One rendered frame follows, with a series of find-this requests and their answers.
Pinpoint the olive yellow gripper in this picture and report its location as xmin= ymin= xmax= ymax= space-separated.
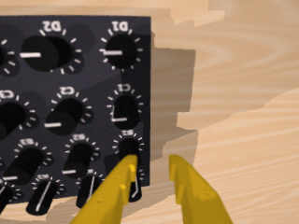
xmin=69 ymin=155 xmax=234 ymax=224

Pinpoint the black knob box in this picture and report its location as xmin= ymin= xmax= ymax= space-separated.
xmin=0 ymin=15 xmax=151 ymax=216

